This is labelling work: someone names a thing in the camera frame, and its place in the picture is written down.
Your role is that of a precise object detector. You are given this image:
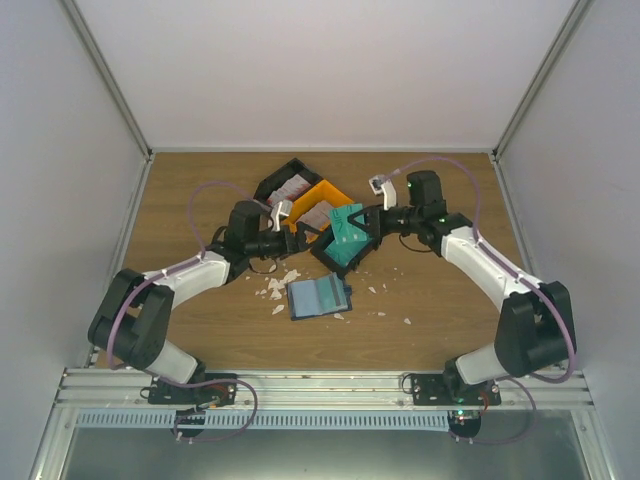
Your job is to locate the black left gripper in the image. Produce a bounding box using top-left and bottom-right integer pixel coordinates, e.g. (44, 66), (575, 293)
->
(247, 222), (326, 261)

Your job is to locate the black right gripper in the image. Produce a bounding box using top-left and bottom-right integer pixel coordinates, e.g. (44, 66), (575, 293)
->
(348, 204), (422, 239)

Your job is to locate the blue card holder wallet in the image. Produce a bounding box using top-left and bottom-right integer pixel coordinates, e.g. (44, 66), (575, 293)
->
(287, 273), (353, 321)

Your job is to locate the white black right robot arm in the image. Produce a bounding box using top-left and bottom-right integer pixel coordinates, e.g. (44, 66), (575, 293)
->
(348, 170), (577, 405)

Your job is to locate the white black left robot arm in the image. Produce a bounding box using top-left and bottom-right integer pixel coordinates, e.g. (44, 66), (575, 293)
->
(88, 200), (321, 404)

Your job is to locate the black right card bin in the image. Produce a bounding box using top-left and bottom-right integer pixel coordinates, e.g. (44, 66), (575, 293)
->
(311, 228), (376, 279)

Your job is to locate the black card bin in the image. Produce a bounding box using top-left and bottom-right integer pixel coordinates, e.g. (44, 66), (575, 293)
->
(253, 158), (323, 206)
(311, 228), (376, 279)

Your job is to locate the teal card stack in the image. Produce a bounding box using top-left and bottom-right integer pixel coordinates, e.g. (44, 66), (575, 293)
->
(323, 240), (371, 271)

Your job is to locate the yellow middle card bin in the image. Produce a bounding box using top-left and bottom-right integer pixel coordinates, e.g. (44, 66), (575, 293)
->
(283, 180), (353, 231)

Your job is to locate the red white card stack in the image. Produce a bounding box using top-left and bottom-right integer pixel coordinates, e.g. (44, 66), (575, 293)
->
(266, 174), (311, 205)

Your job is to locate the black left card bin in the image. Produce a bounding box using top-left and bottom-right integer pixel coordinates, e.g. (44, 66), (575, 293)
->
(253, 158), (323, 206)

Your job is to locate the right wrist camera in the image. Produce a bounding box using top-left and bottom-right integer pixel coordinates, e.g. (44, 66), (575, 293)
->
(368, 175), (397, 211)

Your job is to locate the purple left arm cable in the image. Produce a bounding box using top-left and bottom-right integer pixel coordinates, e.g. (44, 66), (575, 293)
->
(107, 181), (274, 386)

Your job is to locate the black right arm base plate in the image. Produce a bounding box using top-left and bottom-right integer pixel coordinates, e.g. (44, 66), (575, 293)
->
(400, 373), (502, 408)

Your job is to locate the grey slotted cable duct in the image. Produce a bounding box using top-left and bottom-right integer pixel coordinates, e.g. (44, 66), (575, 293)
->
(76, 409), (449, 432)

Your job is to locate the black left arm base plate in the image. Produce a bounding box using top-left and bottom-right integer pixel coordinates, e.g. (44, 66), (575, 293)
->
(140, 372), (238, 407)

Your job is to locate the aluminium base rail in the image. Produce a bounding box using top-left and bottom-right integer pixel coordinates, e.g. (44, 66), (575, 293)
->
(54, 369), (594, 410)

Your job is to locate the aluminium corner post right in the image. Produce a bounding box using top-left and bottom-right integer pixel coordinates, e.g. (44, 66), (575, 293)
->
(490, 0), (596, 160)

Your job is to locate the aluminium corner post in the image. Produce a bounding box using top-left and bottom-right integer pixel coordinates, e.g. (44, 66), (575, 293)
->
(490, 0), (596, 160)
(57, 0), (154, 161)

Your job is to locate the aluminium corner post left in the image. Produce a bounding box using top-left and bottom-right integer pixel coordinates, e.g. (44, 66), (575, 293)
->
(57, 0), (154, 161)

